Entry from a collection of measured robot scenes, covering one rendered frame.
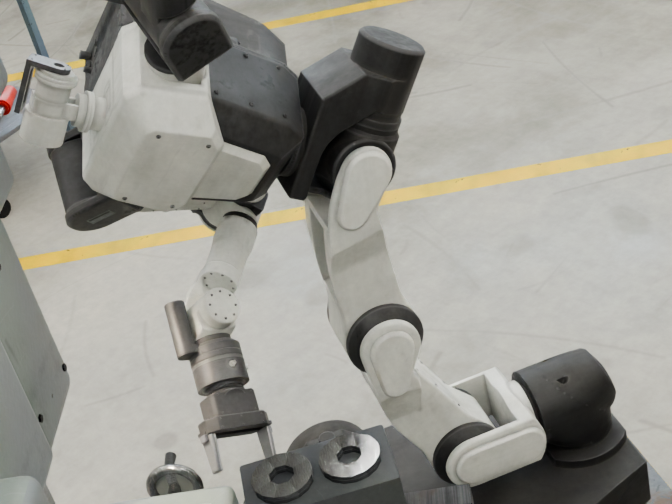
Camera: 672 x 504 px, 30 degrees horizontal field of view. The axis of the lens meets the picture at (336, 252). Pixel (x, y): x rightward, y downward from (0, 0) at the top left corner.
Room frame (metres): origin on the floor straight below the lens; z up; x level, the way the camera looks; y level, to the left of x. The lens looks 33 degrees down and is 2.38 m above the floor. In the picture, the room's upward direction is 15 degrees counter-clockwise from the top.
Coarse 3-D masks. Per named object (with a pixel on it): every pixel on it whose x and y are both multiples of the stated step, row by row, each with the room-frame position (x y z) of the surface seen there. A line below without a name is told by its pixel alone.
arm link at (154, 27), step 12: (132, 0) 1.71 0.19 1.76; (144, 0) 1.65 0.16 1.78; (156, 0) 1.63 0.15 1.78; (168, 0) 1.62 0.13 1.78; (180, 0) 1.62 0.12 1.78; (192, 0) 1.63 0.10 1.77; (144, 12) 1.67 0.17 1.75; (156, 12) 1.64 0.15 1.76; (168, 12) 1.63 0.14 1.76; (180, 12) 1.63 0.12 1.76; (144, 24) 1.68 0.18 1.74; (156, 24) 1.65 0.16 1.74; (156, 36) 1.65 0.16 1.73
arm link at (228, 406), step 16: (192, 368) 1.67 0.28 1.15; (208, 368) 1.64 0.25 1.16; (224, 368) 1.64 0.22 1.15; (240, 368) 1.64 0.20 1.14; (208, 384) 1.62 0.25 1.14; (224, 384) 1.62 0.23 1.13; (240, 384) 1.64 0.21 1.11; (208, 400) 1.60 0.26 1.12; (224, 400) 1.60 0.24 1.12; (240, 400) 1.61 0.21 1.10; (256, 400) 1.62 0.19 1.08; (208, 416) 1.59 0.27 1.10; (224, 416) 1.57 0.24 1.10; (240, 416) 1.58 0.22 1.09; (256, 416) 1.59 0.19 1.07; (208, 432) 1.56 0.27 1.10; (224, 432) 1.58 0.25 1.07; (240, 432) 1.59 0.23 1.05
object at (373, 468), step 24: (360, 432) 1.40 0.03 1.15; (384, 432) 1.39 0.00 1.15; (288, 456) 1.37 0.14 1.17; (312, 456) 1.37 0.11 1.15; (336, 456) 1.35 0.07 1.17; (360, 456) 1.33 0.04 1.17; (384, 456) 1.34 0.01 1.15; (264, 480) 1.34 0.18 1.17; (288, 480) 1.34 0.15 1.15; (312, 480) 1.32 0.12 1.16; (336, 480) 1.31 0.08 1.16; (360, 480) 1.30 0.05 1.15; (384, 480) 1.29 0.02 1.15
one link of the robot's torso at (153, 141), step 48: (96, 48) 1.91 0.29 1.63; (144, 48) 1.73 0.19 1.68; (240, 48) 1.82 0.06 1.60; (96, 96) 1.82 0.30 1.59; (144, 96) 1.66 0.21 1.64; (192, 96) 1.68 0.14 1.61; (240, 96) 1.73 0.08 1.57; (288, 96) 1.79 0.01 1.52; (96, 144) 1.74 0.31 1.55; (144, 144) 1.66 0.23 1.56; (192, 144) 1.67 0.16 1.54; (240, 144) 1.70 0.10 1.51; (288, 144) 1.72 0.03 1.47; (144, 192) 1.72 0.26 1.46; (192, 192) 1.72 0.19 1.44; (240, 192) 1.74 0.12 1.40
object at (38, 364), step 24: (0, 240) 1.44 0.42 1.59; (0, 264) 1.40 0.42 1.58; (0, 288) 1.38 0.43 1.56; (24, 288) 1.45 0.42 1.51; (0, 312) 1.35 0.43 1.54; (24, 312) 1.42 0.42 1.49; (0, 336) 1.33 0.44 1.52; (24, 336) 1.39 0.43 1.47; (48, 336) 1.45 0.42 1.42; (24, 360) 1.36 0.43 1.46; (48, 360) 1.42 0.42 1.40; (24, 384) 1.33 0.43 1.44; (48, 384) 1.39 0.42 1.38; (48, 408) 1.36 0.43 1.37; (48, 432) 1.33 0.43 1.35
